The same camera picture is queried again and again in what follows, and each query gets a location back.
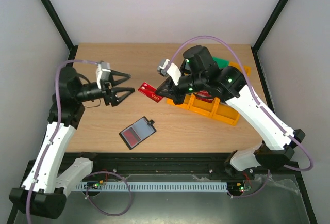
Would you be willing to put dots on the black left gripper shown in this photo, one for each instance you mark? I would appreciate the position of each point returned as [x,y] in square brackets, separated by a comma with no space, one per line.
[110,95]

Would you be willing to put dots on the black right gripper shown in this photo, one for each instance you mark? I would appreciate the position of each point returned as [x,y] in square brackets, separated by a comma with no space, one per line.
[175,90]

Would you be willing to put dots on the black leather card holder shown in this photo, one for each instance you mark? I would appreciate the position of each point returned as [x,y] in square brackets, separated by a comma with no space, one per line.
[143,127]

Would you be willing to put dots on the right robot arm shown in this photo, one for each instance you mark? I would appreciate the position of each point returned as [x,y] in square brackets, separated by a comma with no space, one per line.
[199,72]

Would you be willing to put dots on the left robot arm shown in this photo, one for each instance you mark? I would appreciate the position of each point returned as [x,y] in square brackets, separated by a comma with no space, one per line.
[44,192]

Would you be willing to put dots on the red VIP card stack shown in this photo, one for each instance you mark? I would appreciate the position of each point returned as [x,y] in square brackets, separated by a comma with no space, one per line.
[204,96]

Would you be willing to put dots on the red card in holder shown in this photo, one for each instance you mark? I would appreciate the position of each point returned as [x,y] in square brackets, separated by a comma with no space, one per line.
[131,137]

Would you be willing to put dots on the yellow bin front middle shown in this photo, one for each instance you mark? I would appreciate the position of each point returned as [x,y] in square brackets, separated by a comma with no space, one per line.
[202,107]

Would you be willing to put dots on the green bin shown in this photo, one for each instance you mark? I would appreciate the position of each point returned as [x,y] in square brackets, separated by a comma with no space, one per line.
[222,63]

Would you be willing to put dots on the yellow bin front right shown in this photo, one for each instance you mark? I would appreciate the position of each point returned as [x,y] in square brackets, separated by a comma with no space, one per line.
[225,113]

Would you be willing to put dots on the yellow bin back right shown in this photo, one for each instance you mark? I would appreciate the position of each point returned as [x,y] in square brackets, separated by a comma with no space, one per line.
[245,68]

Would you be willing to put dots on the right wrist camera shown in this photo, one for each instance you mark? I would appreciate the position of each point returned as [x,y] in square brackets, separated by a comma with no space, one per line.
[167,68]

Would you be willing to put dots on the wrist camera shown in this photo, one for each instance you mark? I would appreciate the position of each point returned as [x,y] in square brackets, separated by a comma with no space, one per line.
[167,68]
[103,73]

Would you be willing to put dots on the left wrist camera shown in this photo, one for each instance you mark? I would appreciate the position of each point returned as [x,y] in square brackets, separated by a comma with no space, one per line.
[103,73]

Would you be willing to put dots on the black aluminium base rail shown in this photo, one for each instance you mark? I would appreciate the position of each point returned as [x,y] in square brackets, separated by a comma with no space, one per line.
[211,165]

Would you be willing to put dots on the slotted cable duct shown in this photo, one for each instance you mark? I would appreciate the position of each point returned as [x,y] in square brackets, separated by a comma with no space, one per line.
[204,187]

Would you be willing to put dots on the left frame post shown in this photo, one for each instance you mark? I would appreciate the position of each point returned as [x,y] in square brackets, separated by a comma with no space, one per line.
[59,25]

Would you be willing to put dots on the frame post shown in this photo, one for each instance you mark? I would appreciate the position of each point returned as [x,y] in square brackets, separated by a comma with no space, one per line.
[269,24]
[59,25]

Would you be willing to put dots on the right frame post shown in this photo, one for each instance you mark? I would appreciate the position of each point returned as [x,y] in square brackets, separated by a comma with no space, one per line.
[269,24]

